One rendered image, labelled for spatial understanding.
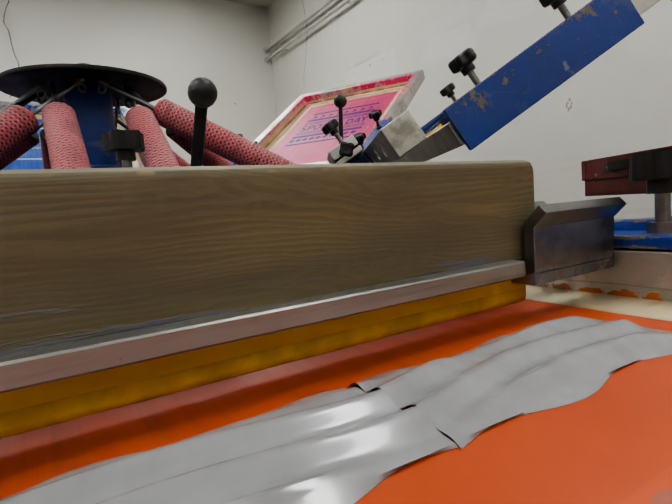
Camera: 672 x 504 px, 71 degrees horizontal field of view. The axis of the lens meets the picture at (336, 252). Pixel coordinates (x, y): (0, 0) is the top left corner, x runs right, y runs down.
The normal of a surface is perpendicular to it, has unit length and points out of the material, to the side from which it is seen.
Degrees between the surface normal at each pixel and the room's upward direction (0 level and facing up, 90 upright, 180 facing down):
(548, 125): 90
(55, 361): 90
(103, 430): 0
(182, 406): 0
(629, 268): 90
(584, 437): 0
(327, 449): 31
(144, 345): 90
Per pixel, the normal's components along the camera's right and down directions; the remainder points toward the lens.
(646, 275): -0.84, 0.11
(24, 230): 0.53, 0.04
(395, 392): 0.32, -0.81
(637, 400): -0.07, -0.99
